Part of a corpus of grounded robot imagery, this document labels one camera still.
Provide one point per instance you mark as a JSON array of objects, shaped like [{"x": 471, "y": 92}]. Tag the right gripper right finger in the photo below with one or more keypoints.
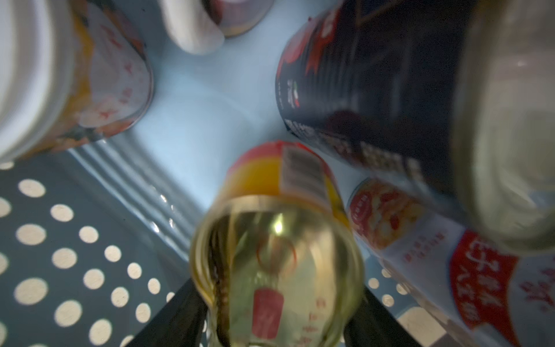
[{"x": 373, "y": 325}]

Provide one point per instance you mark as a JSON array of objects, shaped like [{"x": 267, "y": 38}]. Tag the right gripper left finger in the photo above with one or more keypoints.
[{"x": 178, "y": 324}]

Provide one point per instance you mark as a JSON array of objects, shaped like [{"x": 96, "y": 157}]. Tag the gold oval sardine tin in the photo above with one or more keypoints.
[{"x": 274, "y": 258}]

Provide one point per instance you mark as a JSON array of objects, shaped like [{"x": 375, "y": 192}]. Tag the white lid can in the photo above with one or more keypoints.
[
  {"x": 481, "y": 295},
  {"x": 201, "y": 27},
  {"x": 72, "y": 73}
]

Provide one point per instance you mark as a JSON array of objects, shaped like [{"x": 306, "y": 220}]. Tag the light blue plastic basket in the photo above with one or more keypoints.
[{"x": 95, "y": 239}]

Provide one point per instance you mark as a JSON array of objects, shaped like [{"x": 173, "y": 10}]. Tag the silver top dark can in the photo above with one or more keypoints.
[{"x": 452, "y": 102}]

